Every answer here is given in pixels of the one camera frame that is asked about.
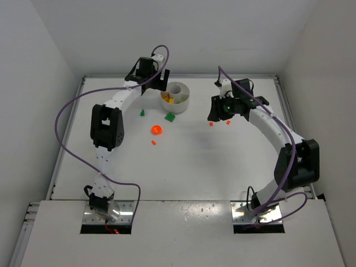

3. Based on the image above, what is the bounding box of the yellow black striped lego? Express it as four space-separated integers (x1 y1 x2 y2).
162 94 170 101

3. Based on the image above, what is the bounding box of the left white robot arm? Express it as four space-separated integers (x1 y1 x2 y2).
85 53 170 220

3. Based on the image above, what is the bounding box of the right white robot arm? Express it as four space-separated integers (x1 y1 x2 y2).
207 79 320 215

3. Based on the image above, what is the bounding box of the white round divided container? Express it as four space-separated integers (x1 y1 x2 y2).
160 82 190 114

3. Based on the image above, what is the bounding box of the green flat lego plate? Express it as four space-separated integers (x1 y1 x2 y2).
165 113 176 122

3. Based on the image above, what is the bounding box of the orange round lego piece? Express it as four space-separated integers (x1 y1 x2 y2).
151 125 163 135

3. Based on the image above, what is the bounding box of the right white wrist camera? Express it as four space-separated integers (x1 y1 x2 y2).
214 79 234 99

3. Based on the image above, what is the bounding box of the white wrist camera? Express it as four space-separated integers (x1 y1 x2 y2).
151 54 165 70
214 79 234 99

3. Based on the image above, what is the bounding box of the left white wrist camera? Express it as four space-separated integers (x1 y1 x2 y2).
151 54 165 70

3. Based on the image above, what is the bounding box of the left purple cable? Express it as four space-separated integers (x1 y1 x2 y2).
54 44 170 220

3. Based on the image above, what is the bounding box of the purple cable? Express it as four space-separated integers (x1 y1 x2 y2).
54 44 170 220
217 65 308 226

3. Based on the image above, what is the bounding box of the aluminium frame rail back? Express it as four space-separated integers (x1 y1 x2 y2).
83 73 278 80

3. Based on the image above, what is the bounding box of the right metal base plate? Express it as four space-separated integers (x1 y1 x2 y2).
231 201 281 226

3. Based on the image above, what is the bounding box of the metal base plate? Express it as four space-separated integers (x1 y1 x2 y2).
231 201 281 226
82 200 134 225

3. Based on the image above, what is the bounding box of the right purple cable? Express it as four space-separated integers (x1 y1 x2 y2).
217 65 308 226

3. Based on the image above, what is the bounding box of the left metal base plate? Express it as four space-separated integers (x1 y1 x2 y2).
82 200 134 225

